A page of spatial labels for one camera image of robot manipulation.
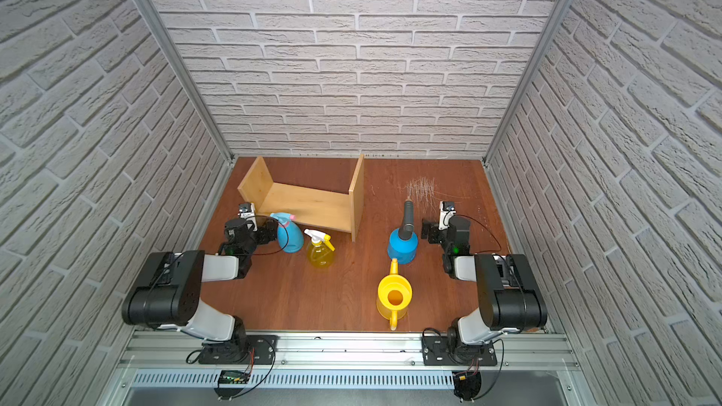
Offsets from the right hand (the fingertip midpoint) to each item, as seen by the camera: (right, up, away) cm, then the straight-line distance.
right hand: (430, 217), depth 95 cm
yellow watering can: (-14, -19, -21) cm, 31 cm away
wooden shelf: (-36, +3, +3) cm, 37 cm away
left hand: (-61, 0, 0) cm, 61 cm away
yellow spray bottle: (-36, -8, -13) cm, 39 cm away
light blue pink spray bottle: (-45, -4, -13) cm, 47 cm away
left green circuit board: (-57, -40, -23) cm, 73 cm away
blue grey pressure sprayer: (-11, -7, -12) cm, 17 cm away
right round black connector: (+4, -40, -25) cm, 47 cm away
